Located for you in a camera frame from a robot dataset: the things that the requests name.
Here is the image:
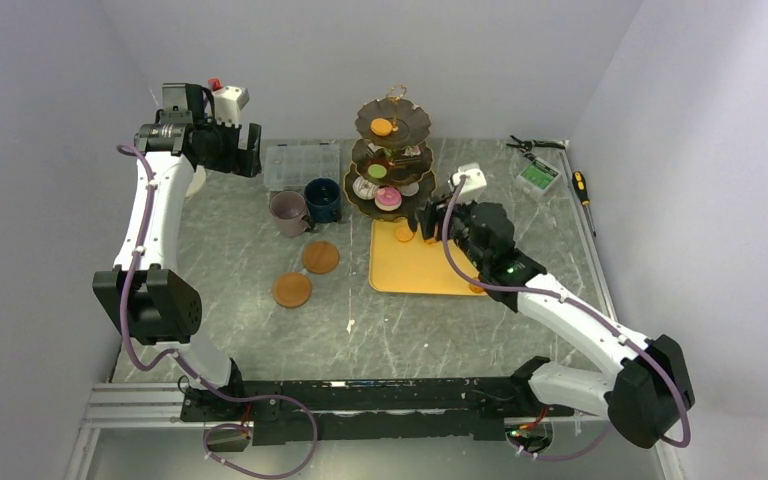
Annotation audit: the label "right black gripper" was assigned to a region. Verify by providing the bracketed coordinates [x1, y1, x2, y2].
[416, 190, 489, 272]

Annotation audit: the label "orange macaron top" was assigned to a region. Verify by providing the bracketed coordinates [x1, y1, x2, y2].
[394, 225, 415, 243]

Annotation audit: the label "pink frosted donut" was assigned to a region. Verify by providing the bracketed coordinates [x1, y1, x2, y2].
[374, 186, 403, 212]

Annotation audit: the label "three-tier black dessert stand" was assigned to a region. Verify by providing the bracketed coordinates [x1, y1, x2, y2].
[342, 84, 437, 222]

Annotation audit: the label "white chocolate drizzle donut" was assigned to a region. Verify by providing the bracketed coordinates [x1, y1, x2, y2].
[352, 177, 379, 201]

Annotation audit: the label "green macaron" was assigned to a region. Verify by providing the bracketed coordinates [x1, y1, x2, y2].
[367, 164, 388, 180]

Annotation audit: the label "orange round cookie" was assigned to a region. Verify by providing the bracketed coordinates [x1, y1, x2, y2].
[370, 117, 394, 137]

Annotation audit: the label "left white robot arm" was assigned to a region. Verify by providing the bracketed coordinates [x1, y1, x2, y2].
[92, 80, 262, 420]

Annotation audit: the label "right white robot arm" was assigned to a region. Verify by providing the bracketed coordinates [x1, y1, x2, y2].
[408, 198, 695, 448]

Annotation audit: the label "clear plastic box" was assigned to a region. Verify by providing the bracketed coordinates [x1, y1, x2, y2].
[262, 143, 341, 192]

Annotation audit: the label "yellow serving tray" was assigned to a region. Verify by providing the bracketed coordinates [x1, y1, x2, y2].
[368, 219, 485, 297]

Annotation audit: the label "white tape roll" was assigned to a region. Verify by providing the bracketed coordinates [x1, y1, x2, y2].
[185, 165, 207, 198]

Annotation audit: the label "mauve mug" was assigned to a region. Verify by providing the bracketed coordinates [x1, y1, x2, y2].
[269, 191, 315, 237]

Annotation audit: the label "dark blue mug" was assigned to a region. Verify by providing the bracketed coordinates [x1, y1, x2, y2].
[303, 178, 342, 224]

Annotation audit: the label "wooden coaster far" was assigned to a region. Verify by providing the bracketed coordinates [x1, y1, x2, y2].
[302, 241, 340, 275]

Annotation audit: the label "wooden coaster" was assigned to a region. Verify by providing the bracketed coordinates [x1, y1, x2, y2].
[272, 272, 313, 309]
[302, 241, 340, 275]

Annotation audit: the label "green white device box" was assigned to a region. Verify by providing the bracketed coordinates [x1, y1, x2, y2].
[514, 156, 563, 201]

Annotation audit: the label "wooden coaster near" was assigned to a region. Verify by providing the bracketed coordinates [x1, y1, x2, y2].
[272, 272, 313, 309]

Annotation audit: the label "black pliers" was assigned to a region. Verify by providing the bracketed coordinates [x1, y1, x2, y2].
[505, 135, 567, 155]

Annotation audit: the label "yellow black screwdriver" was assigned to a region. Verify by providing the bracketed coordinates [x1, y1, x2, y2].
[572, 170, 597, 238]

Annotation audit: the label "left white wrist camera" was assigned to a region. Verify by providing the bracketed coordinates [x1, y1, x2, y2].
[208, 78, 250, 127]

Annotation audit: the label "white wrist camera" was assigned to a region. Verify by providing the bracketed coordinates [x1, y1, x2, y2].
[448, 163, 487, 203]
[208, 78, 250, 127]

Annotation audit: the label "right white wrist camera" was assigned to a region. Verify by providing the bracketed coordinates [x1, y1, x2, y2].
[448, 163, 487, 203]

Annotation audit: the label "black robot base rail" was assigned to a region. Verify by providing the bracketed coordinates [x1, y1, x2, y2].
[180, 367, 573, 446]

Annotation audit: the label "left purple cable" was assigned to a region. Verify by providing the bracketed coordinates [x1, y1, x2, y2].
[115, 142, 322, 480]

